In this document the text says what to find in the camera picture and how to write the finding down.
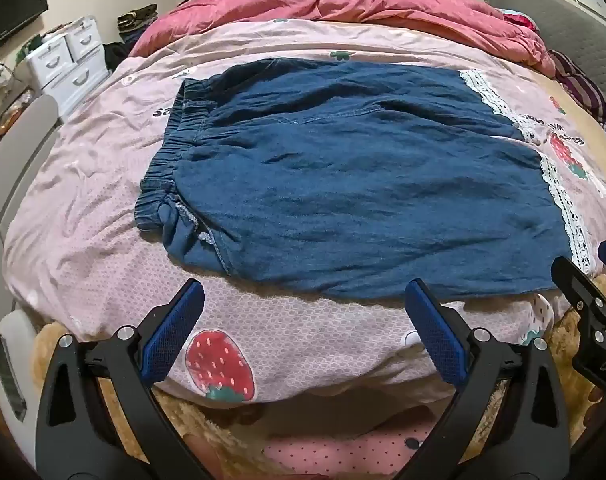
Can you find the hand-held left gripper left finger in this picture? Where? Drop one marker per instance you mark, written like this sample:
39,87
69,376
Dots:
175,327

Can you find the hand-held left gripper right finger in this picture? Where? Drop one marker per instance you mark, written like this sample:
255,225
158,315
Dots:
435,335

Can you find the blue denim pants lace trim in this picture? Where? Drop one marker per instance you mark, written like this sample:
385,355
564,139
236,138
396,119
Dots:
333,180

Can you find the person's pink dotted pajama pants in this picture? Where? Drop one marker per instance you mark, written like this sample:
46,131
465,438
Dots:
343,452

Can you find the white floor appliance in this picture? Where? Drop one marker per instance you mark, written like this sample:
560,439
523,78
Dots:
13,365

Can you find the pink strawberry print bed quilt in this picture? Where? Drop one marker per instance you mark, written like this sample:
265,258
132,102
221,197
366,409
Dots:
98,170

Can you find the maroon striped cloth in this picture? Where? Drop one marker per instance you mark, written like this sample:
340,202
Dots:
583,82

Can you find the grey chair back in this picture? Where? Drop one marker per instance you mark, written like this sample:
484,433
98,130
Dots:
18,160

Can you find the grey padded headboard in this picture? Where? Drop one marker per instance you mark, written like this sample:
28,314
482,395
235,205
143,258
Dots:
578,25

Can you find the white drawer cabinet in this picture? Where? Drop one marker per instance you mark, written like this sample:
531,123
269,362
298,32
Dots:
65,65

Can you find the dark clothes pile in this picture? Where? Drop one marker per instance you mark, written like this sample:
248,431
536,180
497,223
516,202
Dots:
133,30

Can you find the red duvet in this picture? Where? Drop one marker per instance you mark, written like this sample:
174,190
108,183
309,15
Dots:
333,5

